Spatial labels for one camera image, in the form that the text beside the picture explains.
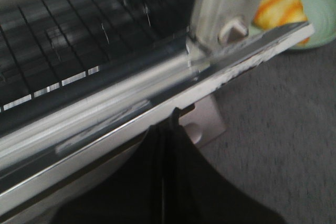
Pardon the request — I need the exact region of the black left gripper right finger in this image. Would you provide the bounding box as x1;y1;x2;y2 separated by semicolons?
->
163;108;285;223

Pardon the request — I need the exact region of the light green plate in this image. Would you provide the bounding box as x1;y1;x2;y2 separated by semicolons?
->
249;0;336;51

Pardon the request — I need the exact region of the glass oven door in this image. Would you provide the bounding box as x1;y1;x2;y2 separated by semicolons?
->
1;22;314;223

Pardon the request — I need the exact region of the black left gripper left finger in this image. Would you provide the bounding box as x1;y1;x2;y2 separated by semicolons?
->
54;126;165;223

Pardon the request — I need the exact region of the metal wire oven rack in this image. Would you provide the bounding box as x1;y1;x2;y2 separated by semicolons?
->
1;0;193;111

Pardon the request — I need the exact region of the orange striped croissant bread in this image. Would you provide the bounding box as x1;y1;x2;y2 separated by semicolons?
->
253;0;308;30

